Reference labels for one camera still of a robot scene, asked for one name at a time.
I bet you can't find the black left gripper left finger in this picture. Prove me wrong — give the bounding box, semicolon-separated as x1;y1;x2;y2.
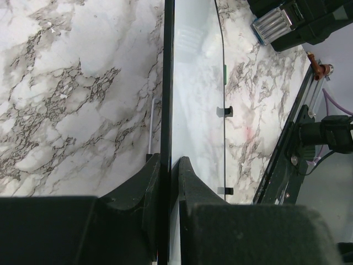
1;153;160;264

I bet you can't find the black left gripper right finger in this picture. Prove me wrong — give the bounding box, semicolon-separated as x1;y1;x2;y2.
179;157;343;264

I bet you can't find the black framed whiteboard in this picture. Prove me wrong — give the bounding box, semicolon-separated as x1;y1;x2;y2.
158;1;232;264

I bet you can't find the green marker cap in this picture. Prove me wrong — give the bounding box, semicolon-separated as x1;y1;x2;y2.
223;64;227;86

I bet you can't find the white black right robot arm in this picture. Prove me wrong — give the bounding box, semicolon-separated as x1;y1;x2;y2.
299;115;352;154

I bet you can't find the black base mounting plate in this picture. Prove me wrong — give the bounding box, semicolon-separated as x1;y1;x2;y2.
253;105;315;205

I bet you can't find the copper pipe fitting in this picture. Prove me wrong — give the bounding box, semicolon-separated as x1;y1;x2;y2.
307;52;334;81

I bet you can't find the black plastic toolbox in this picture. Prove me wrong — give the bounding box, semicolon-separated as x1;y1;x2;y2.
248;0;352;52

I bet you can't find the front aluminium rail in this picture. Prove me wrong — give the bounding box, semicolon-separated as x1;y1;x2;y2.
289;59;331;133

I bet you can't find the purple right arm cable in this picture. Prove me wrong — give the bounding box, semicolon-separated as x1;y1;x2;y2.
314;88;353;166

